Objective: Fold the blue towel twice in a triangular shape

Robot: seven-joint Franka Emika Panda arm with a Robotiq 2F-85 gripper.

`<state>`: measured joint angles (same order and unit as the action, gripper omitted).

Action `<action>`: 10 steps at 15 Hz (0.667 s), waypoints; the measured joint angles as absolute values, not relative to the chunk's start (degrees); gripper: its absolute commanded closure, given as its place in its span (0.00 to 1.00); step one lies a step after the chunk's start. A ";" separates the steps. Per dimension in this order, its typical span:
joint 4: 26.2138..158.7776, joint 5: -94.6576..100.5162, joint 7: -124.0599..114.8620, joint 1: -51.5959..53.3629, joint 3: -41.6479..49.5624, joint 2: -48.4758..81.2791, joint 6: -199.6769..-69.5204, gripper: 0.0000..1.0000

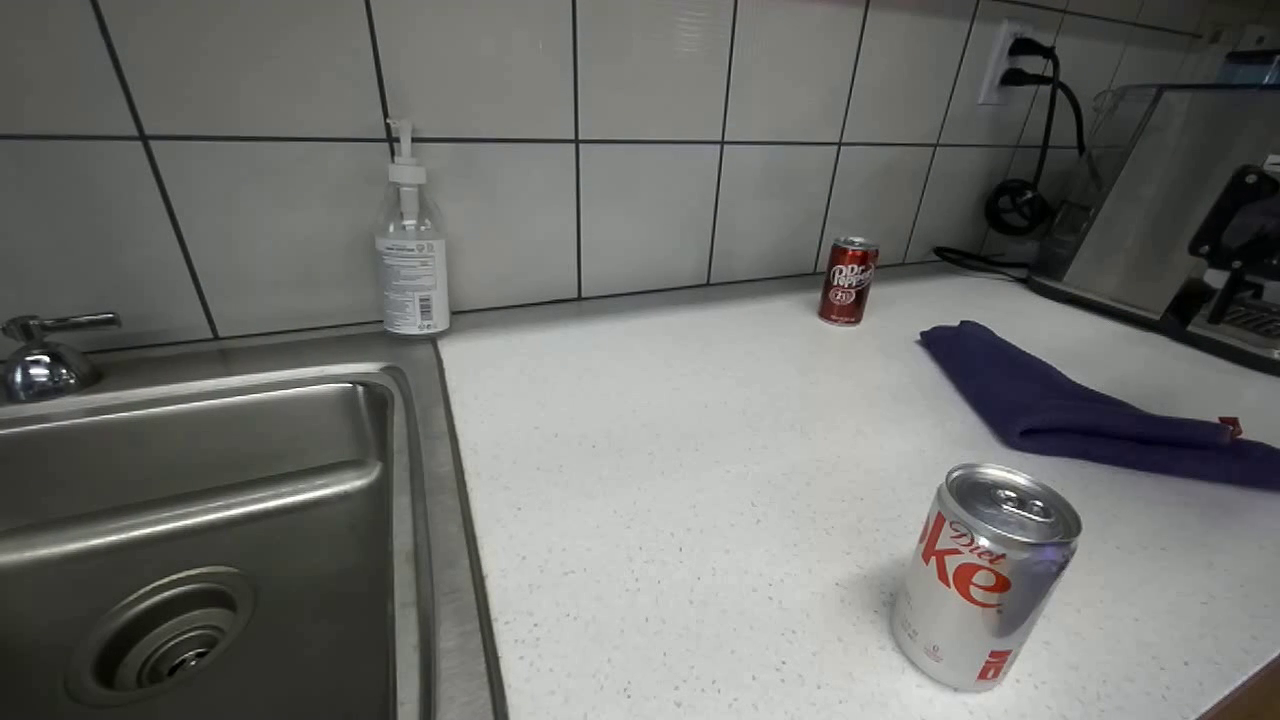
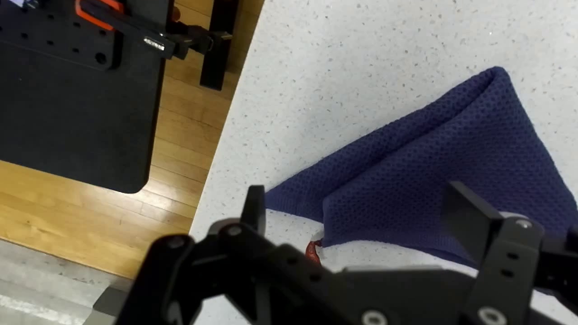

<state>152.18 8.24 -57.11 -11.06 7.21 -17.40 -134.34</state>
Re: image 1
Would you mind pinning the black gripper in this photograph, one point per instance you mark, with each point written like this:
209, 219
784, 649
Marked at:
1246, 223

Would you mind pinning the blue cloth towel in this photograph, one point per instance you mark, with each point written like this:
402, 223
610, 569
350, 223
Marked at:
1067, 412

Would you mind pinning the stainless espresso machine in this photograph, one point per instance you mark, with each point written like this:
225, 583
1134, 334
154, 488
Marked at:
1134, 201

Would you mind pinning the black power plug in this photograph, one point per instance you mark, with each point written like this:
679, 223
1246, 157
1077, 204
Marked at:
1030, 49

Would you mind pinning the red Dr Pepper can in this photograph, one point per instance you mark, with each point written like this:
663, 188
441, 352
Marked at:
848, 281

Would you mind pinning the silver Diet Coke can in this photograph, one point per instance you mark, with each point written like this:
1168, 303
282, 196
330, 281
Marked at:
981, 586

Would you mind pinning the clear soap pump bottle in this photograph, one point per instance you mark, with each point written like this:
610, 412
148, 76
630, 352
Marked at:
412, 274

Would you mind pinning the stainless steel sink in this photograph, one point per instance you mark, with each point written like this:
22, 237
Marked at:
203, 505

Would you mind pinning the sink drain strainer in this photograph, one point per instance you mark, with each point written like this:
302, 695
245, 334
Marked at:
163, 638

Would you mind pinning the chrome sink faucet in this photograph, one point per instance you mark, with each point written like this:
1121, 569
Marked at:
41, 365

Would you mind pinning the white wall outlet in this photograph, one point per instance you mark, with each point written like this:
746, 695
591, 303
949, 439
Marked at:
1020, 62

